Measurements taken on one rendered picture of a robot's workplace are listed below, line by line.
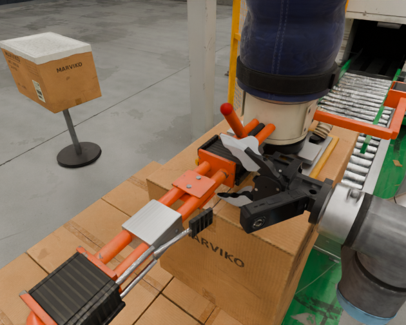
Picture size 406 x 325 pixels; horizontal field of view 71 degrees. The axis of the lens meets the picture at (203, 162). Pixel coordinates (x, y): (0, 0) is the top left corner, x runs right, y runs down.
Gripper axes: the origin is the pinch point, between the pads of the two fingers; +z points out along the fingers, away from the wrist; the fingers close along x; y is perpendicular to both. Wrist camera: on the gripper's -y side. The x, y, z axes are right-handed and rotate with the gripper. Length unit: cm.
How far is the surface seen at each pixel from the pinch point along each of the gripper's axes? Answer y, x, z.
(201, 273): 0.4, -40.6, 4.0
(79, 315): -32.4, 2.2, -3.5
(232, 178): 0.0, -0.6, -3.7
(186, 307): 1, -70, 11
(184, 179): -7.1, 1.2, 2.0
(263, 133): 15.9, 0.7, -2.3
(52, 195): 28, -124, 171
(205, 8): 136, 1, 98
